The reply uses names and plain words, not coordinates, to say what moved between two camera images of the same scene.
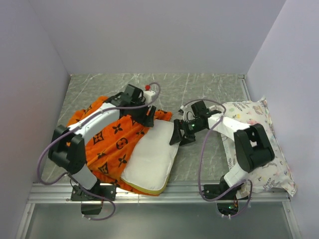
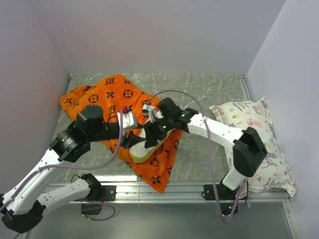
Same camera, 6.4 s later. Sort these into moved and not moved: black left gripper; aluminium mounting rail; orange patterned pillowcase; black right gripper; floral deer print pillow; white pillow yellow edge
Moved: black left gripper; white pillow yellow edge; orange patterned pillowcase; black right gripper
Not moved: aluminium mounting rail; floral deer print pillow
